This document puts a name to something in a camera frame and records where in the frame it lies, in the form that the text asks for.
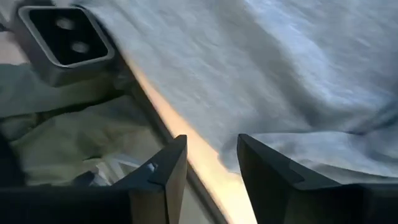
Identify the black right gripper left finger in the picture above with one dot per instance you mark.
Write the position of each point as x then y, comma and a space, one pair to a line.
93, 205

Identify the grey garment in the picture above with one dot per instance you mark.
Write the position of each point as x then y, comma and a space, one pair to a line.
248, 62

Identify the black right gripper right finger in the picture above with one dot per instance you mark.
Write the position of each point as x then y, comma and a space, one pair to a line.
311, 205

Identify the grey camera module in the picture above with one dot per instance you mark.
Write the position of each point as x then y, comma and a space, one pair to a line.
34, 62

